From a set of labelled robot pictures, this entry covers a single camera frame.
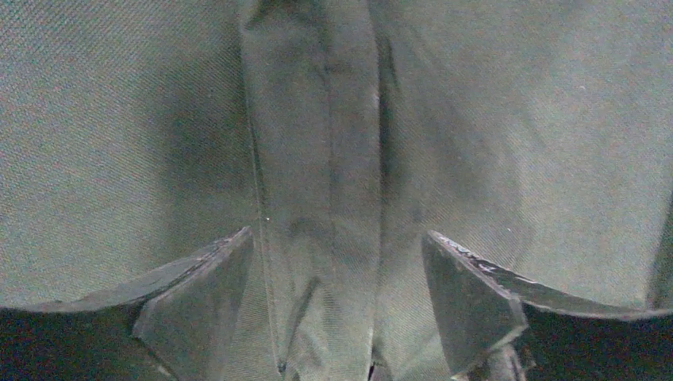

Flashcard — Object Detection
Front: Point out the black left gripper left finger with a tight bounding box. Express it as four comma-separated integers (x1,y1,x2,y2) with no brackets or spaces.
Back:
1,227,254,380

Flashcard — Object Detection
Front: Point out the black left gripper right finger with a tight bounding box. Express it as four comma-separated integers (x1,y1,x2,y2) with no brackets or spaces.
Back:
422,231,672,380

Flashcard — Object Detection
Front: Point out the black fabric student bag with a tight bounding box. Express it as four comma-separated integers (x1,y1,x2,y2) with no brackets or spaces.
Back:
1,1,672,380

